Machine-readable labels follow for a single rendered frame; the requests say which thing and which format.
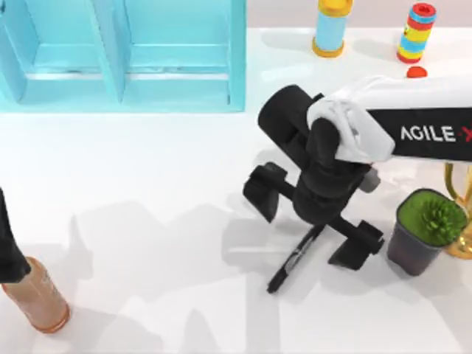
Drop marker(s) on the grey pot with green plant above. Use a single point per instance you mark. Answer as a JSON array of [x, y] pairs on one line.
[[409, 250]]

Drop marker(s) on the pale grey rounded box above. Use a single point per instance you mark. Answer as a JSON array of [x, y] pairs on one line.
[[371, 180]]

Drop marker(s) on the black pen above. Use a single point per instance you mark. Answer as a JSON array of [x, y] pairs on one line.
[[291, 260]]

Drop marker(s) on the gold trophy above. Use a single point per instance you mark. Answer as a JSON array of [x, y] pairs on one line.
[[461, 249]]

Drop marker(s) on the light blue rack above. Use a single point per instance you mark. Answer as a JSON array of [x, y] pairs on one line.
[[177, 55]]

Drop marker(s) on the blue and yellow bottle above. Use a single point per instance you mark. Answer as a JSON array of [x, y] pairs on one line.
[[330, 29]]

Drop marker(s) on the stack of coloured rings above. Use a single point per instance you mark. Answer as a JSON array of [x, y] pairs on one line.
[[416, 37]]

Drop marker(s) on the tan orange bottle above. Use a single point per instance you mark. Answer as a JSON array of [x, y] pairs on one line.
[[40, 302]]

